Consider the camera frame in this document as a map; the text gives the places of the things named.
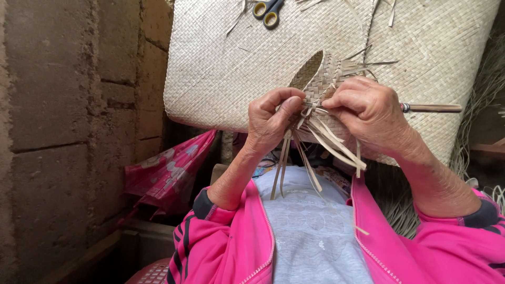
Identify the small woven straw pouch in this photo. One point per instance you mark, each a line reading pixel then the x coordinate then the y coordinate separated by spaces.
pixel 317 81

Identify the red plastic basket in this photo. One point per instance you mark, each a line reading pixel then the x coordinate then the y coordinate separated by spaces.
pixel 152 273

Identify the person's right hand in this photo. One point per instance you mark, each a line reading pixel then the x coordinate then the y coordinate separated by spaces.
pixel 371 114

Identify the wooden plank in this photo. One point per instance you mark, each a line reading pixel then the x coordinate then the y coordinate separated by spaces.
pixel 487 146

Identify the grey shirt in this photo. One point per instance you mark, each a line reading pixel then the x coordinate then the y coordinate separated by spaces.
pixel 311 236

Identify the black yellow scissors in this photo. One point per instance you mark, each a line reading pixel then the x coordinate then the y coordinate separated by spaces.
pixel 268 12

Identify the large woven straw mat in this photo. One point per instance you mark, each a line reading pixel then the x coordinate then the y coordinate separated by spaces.
pixel 221 71
pixel 430 55

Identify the pink zip jacket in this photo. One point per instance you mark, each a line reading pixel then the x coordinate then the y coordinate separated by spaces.
pixel 434 252

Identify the loose straw strip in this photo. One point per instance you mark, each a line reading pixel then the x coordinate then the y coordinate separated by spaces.
pixel 392 14
pixel 236 19

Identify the person's left hand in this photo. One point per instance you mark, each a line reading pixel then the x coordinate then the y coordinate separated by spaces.
pixel 263 126

